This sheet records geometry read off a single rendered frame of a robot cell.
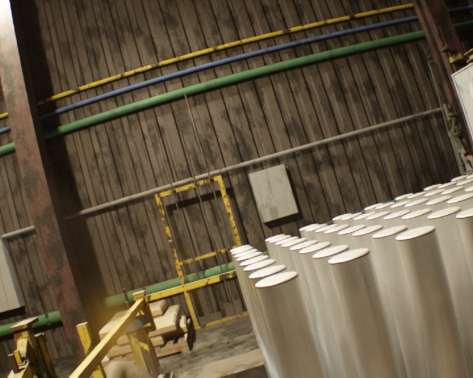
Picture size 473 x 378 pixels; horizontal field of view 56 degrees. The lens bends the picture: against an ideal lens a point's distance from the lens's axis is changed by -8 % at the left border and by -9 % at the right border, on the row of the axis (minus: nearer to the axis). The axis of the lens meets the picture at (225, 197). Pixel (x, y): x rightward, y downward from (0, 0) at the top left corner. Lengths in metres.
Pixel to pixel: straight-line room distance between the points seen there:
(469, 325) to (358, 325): 0.71
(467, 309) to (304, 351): 0.88
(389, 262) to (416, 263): 0.28
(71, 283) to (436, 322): 4.59
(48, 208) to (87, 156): 1.48
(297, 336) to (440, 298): 0.58
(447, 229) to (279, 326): 0.92
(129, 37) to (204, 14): 1.17
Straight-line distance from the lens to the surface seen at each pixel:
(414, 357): 2.27
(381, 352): 1.87
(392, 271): 2.15
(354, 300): 1.80
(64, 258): 5.81
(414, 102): 7.70
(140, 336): 4.17
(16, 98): 6.21
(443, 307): 1.94
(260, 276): 2.00
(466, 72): 6.11
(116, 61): 7.31
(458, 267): 2.28
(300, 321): 1.76
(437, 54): 6.90
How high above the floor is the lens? 1.34
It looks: 2 degrees up
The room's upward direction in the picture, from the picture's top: 17 degrees counter-clockwise
